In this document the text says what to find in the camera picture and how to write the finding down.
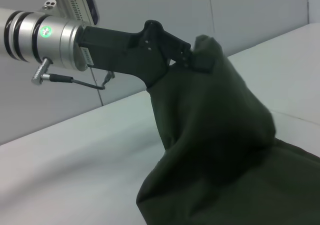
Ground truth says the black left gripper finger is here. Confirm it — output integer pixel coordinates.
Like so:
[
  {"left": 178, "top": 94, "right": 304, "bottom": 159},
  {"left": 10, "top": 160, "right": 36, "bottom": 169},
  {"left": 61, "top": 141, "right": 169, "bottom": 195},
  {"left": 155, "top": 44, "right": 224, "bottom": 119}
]
[{"left": 161, "top": 27, "right": 217, "bottom": 74}]

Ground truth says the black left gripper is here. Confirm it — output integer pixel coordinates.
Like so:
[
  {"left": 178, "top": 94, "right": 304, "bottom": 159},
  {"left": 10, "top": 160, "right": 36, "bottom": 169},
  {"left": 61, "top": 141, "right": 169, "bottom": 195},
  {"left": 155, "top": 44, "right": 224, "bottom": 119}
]
[{"left": 78, "top": 19, "right": 173, "bottom": 89}]

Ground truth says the dark green t-shirt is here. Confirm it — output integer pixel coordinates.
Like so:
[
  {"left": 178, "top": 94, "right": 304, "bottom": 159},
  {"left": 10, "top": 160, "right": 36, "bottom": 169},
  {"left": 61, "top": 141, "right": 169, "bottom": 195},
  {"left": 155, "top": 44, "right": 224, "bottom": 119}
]
[{"left": 135, "top": 34, "right": 320, "bottom": 225}]

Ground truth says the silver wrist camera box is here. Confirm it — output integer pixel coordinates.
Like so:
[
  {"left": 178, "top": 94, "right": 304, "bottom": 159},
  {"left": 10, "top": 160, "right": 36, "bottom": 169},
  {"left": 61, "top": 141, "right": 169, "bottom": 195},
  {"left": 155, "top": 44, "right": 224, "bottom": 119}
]
[{"left": 38, "top": 0, "right": 101, "bottom": 26}]

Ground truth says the black left cable metal plug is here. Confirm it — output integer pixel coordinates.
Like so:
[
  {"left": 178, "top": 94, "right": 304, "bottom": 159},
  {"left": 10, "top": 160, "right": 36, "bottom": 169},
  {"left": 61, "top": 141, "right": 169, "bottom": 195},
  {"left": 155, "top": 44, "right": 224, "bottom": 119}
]
[{"left": 30, "top": 56, "right": 116, "bottom": 91}]

